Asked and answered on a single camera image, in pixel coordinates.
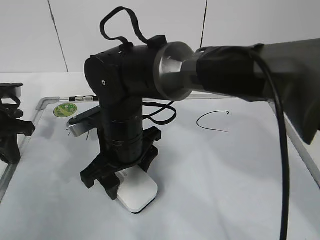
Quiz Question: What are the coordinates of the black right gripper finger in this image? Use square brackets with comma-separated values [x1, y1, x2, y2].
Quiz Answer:
[139, 146, 159, 173]
[98, 173, 121, 201]

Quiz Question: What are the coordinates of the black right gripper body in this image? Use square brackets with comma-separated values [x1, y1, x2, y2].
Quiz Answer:
[80, 126, 162, 188]

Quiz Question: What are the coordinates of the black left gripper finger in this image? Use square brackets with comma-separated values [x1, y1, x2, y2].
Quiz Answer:
[0, 136, 21, 164]

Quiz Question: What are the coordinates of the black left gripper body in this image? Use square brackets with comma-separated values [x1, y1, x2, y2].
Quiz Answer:
[0, 98, 35, 145]

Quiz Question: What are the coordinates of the white whiteboard eraser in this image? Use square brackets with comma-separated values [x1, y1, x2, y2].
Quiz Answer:
[115, 166, 158, 214]

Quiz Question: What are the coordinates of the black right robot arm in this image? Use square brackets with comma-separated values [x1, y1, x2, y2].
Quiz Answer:
[70, 35, 320, 199]

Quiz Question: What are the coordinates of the round green magnet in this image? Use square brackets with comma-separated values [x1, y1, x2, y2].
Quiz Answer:
[53, 102, 78, 118]

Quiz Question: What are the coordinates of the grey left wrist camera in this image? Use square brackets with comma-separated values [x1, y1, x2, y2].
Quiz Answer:
[0, 83, 23, 99]

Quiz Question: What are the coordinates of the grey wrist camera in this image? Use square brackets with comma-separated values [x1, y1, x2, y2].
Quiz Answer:
[0, 83, 23, 99]
[66, 106, 102, 137]

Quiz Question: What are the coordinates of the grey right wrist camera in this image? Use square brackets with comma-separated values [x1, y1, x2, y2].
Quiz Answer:
[66, 106, 102, 137]

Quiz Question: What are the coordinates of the white whiteboard with grey frame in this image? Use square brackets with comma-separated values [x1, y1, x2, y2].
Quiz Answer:
[0, 94, 320, 240]

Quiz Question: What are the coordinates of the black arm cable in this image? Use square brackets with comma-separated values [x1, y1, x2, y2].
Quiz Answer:
[99, 6, 292, 240]

